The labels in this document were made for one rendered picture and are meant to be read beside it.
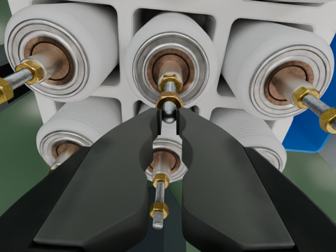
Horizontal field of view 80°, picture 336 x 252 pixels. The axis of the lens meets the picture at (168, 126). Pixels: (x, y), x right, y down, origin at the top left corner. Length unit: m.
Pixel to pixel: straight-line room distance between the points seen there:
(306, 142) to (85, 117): 0.44
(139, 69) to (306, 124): 0.42
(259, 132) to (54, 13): 0.25
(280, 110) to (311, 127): 0.29
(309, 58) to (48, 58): 0.24
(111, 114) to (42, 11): 0.15
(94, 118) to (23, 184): 0.59
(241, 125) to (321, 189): 0.58
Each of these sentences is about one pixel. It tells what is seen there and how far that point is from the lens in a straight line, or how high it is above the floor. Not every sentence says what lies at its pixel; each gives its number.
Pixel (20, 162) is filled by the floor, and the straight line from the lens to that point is 0.77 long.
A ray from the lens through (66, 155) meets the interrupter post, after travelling 0.27.
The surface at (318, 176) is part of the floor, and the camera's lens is 0.78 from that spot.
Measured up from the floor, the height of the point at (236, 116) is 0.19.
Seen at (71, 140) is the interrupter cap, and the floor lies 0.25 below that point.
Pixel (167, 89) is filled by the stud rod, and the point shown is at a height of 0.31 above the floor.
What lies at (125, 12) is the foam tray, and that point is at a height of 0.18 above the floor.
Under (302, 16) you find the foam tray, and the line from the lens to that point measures 0.31.
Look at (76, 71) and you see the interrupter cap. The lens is 0.22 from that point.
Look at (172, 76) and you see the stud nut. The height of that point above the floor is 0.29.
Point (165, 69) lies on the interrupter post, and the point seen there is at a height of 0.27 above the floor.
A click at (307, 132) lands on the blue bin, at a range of 0.54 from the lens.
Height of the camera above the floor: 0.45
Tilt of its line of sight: 58 degrees down
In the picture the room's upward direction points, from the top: 177 degrees counter-clockwise
